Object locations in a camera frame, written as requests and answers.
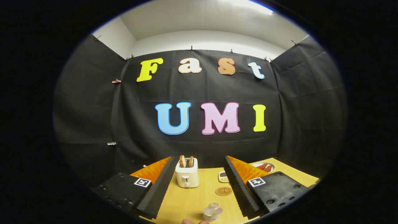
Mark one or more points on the small red clip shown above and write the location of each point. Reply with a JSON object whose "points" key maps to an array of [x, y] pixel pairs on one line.
{"points": [[116, 81]]}

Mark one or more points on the wooden table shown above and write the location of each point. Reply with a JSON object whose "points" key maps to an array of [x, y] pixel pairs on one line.
{"points": [[192, 202]]}

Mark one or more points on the white toaster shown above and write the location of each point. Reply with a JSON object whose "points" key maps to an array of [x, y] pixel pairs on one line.
{"points": [[186, 179]]}

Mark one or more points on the clear juice bottle white label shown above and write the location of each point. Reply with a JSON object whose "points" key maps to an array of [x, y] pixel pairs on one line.
{"points": [[212, 212]]}

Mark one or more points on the square bread slice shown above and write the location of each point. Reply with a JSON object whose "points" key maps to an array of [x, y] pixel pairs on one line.
{"points": [[191, 161]]}

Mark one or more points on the reddish brown meat piece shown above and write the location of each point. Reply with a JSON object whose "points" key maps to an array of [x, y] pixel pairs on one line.
{"points": [[261, 166], [268, 169]]}

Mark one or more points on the round white plate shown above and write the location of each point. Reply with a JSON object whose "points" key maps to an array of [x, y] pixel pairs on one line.
{"points": [[272, 165]]}

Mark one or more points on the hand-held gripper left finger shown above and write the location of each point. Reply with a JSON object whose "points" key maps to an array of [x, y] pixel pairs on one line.
{"points": [[158, 193]]}

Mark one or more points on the divided white condiment dish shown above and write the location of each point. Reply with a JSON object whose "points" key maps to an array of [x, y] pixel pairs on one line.
{"points": [[223, 176]]}

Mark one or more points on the round brown coaster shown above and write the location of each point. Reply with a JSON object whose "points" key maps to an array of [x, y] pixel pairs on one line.
{"points": [[224, 191]]}

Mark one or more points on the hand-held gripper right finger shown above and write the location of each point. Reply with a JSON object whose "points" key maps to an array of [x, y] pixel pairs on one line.
{"points": [[239, 193]]}

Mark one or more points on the rounded bread slice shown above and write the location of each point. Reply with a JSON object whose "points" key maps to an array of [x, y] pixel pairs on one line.
{"points": [[182, 161]]}

